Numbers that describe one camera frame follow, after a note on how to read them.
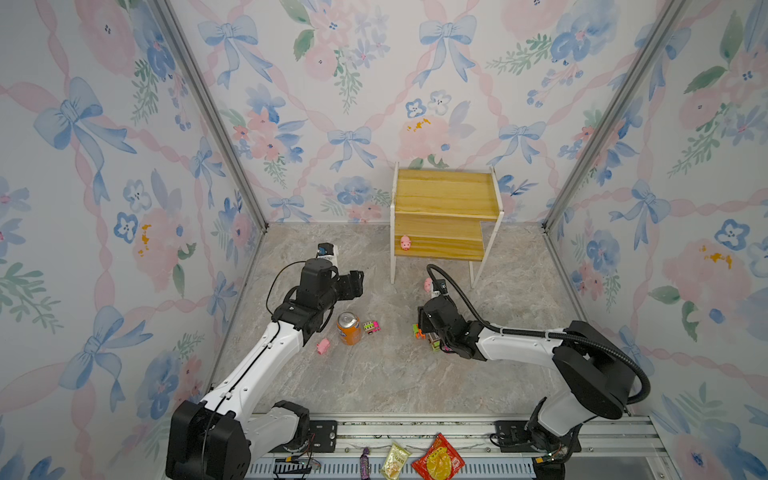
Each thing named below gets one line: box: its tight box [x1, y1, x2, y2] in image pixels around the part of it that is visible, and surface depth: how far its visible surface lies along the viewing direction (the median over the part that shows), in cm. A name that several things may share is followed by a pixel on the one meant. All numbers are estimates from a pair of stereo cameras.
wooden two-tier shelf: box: [389, 161, 504, 289], surface depth 86 cm
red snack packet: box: [411, 433, 466, 480], surface depth 71 cm
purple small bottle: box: [360, 447, 370, 480], surface depth 72 cm
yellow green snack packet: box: [380, 442, 412, 480], surface depth 71 cm
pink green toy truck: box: [363, 321, 382, 335], surface depth 92 cm
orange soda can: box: [336, 311, 361, 346], surface depth 84 cm
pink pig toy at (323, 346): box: [316, 338, 330, 355], surface depth 89 cm
